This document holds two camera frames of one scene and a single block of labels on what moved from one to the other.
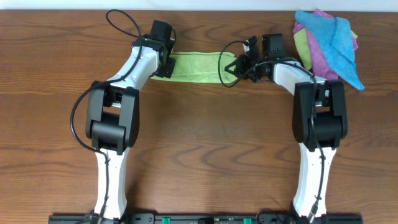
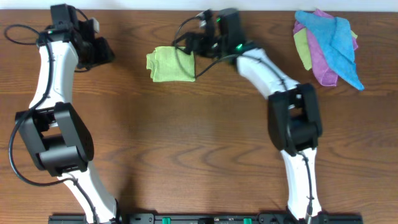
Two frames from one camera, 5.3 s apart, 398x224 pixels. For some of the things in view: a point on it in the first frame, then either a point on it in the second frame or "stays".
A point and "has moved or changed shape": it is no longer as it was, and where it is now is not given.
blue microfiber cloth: x=334 y=35 stays
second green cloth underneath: x=301 y=45 stays
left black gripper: x=169 y=66 to x=101 y=50
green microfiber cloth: x=202 y=67 has moved or changed shape
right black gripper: x=240 y=70 to x=201 y=37
